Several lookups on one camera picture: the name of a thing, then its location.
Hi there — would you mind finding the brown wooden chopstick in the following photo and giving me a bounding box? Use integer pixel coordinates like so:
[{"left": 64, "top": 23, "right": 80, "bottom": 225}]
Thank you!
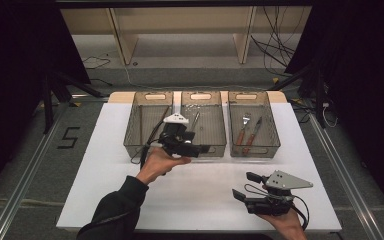
[{"left": 147, "top": 105, "right": 171, "bottom": 144}]

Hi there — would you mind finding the thin black floor cable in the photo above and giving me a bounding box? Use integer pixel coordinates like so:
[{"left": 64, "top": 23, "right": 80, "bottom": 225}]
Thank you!
[{"left": 81, "top": 55, "right": 112, "bottom": 70}]

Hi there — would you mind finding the wooden handled fork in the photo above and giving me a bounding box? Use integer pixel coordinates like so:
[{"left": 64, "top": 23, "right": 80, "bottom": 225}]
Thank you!
[{"left": 235, "top": 113, "right": 252, "bottom": 147}]

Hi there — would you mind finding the black overhead frame bar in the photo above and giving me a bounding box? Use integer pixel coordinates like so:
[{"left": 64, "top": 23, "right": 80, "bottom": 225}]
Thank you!
[{"left": 54, "top": 0, "right": 314, "bottom": 8}]

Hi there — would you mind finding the black floor cable bundle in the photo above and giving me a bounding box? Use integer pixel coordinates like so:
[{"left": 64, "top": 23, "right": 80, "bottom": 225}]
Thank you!
[{"left": 250, "top": 5, "right": 303, "bottom": 78}]

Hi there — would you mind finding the person's left hand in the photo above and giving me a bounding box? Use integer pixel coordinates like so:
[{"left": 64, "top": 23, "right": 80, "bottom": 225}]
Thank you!
[{"left": 135, "top": 146, "right": 193, "bottom": 186}]

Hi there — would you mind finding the wooden handled table knife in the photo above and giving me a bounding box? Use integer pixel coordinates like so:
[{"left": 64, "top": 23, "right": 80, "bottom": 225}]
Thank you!
[{"left": 243, "top": 116, "right": 264, "bottom": 156}]

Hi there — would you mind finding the short aluminium floor rail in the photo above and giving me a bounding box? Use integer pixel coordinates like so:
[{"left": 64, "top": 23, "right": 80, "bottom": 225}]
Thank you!
[{"left": 69, "top": 94, "right": 110, "bottom": 102}]

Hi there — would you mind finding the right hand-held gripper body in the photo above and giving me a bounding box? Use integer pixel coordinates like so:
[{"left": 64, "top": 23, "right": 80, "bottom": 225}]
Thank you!
[{"left": 245, "top": 169, "right": 314, "bottom": 216}]

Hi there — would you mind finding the black metal stand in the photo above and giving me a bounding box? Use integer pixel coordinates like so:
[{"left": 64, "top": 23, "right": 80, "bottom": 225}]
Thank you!
[
  {"left": 41, "top": 71, "right": 105, "bottom": 134},
  {"left": 268, "top": 63, "right": 329, "bottom": 129}
]

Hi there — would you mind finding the steel spoon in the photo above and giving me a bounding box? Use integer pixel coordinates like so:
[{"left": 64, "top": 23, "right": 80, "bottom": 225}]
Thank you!
[{"left": 184, "top": 111, "right": 202, "bottom": 145}]

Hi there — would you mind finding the black curtain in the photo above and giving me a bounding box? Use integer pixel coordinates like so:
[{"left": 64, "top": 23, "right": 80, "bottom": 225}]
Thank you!
[
  {"left": 284, "top": 0, "right": 384, "bottom": 214},
  {"left": 0, "top": 0, "right": 91, "bottom": 204}
]

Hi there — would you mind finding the person's right hand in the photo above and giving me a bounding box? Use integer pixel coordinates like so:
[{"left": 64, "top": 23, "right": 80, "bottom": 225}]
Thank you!
[{"left": 256, "top": 208, "right": 309, "bottom": 240}]

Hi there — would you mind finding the beige wooden desk frame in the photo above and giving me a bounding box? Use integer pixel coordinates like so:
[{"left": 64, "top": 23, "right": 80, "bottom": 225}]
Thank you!
[{"left": 59, "top": 6, "right": 313, "bottom": 66}]

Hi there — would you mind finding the white table sheet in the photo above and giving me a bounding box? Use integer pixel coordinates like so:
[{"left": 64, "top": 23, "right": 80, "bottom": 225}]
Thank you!
[{"left": 55, "top": 101, "right": 343, "bottom": 233}]

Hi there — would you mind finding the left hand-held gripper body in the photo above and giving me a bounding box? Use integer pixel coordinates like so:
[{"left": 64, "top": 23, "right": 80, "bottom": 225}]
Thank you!
[{"left": 158, "top": 113, "right": 201, "bottom": 159}]

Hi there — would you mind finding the smoky clear plastic bin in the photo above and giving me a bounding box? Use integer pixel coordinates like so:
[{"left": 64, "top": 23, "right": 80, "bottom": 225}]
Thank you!
[
  {"left": 178, "top": 90, "right": 228, "bottom": 158},
  {"left": 228, "top": 90, "right": 282, "bottom": 159},
  {"left": 123, "top": 91, "right": 174, "bottom": 159}
]

